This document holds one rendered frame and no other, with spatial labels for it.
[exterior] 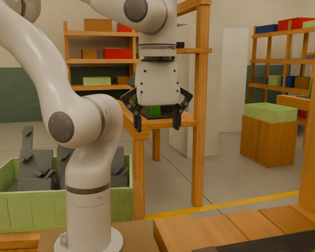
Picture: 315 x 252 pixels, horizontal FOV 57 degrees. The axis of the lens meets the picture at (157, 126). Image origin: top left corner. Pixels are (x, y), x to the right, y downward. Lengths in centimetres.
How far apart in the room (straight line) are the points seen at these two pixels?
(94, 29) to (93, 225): 618
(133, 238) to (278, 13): 883
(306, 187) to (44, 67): 103
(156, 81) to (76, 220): 41
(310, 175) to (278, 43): 826
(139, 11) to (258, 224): 85
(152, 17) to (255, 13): 841
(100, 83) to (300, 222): 597
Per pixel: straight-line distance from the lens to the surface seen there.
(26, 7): 93
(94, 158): 77
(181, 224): 106
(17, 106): 743
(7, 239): 131
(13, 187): 160
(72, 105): 67
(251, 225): 114
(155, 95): 65
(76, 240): 84
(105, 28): 682
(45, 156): 149
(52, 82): 74
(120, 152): 143
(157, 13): 57
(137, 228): 97
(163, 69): 65
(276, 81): 708
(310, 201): 129
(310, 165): 126
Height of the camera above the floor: 146
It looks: 13 degrees down
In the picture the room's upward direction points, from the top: straight up
